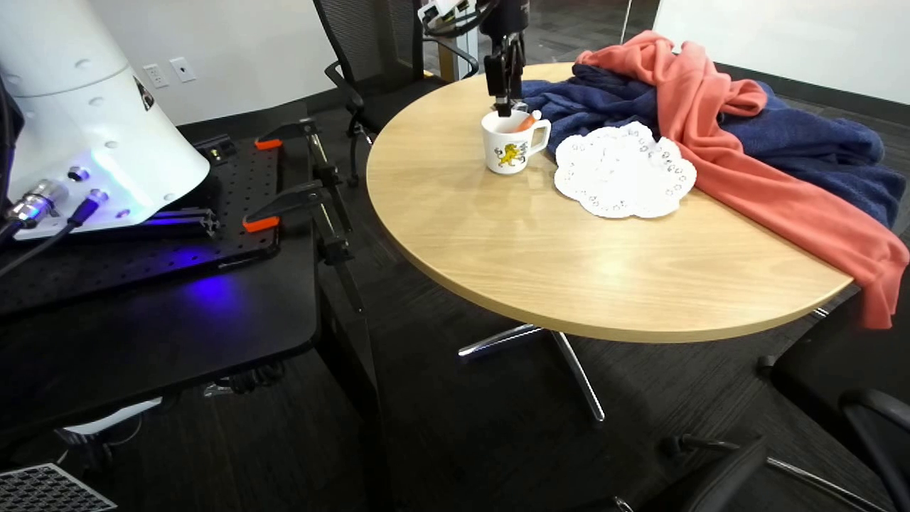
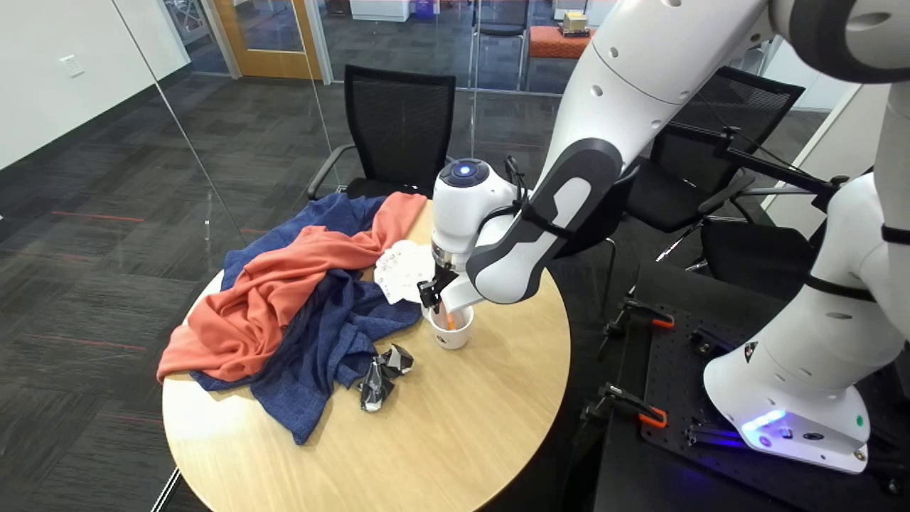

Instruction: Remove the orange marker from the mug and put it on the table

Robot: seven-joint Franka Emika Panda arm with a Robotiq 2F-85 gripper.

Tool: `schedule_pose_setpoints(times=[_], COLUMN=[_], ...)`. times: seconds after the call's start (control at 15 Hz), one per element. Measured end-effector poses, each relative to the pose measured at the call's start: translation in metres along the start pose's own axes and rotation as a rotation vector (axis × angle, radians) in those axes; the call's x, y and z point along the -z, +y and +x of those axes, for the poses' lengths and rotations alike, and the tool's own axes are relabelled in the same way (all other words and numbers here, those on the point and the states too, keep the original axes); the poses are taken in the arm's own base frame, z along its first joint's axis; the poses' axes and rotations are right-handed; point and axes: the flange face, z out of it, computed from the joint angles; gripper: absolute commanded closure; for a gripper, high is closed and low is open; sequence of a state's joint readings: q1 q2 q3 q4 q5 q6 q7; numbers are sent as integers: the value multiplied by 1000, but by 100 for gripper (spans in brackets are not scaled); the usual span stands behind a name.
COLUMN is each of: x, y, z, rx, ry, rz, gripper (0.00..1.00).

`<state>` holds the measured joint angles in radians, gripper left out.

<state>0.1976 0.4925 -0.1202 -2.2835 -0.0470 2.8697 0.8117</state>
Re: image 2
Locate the orange upholstered bench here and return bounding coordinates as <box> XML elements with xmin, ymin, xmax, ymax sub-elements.
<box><xmin>522</xmin><ymin>22</ymin><xmax>596</xmax><ymax>66</ymax></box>

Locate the orange black bar clamp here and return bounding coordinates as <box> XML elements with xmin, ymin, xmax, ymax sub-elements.
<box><xmin>599</xmin><ymin>295</ymin><xmax>680</xmax><ymax>345</ymax></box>
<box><xmin>579</xmin><ymin>382</ymin><xmax>670</xmax><ymax>436</ymax></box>

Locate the orange cloth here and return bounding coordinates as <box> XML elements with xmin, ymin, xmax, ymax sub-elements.
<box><xmin>153</xmin><ymin>190</ymin><xmax>428</xmax><ymax>383</ymax></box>

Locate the white mug with cartoon print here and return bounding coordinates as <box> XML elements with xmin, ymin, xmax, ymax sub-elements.
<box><xmin>420</xmin><ymin>300</ymin><xmax>478</xmax><ymax>352</ymax></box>

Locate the dark shiny crumpled object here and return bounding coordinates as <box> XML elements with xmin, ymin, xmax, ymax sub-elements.
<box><xmin>377</xmin><ymin>342</ymin><xmax>419</xmax><ymax>377</ymax></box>
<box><xmin>356</xmin><ymin>355</ymin><xmax>396</xmax><ymax>414</ymax></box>

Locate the dark blue cloth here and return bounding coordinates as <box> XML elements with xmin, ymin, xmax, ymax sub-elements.
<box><xmin>192</xmin><ymin>192</ymin><xmax>424</xmax><ymax>446</ymax></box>

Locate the black mesh office chair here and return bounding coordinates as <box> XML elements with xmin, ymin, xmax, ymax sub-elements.
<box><xmin>619</xmin><ymin>66</ymin><xmax>808</xmax><ymax>236</ymax></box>
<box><xmin>306</xmin><ymin>63</ymin><xmax>458</xmax><ymax>202</ymax></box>

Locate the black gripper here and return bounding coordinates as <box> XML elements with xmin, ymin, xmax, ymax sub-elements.
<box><xmin>419</xmin><ymin>261</ymin><xmax>461</xmax><ymax>316</ymax></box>

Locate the wooden door frame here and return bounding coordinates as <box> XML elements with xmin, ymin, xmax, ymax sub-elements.
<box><xmin>207</xmin><ymin>0</ymin><xmax>335</xmax><ymax>86</ymax></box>

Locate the black stand pole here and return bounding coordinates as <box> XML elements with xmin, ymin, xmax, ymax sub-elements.
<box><xmin>663</xmin><ymin>123</ymin><xmax>846</xmax><ymax>212</ymax></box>

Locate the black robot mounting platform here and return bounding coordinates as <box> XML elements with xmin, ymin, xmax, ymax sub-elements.
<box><xmin>588</xmin><ymin>261</ymin><xmax>910</xmax><ymax>512</ymax></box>

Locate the white paper doily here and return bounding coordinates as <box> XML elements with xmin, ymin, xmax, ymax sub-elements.
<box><xmin>370</xmin><ymin>236</ymin><xmax>440</xmax><ymax>308</ymax></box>

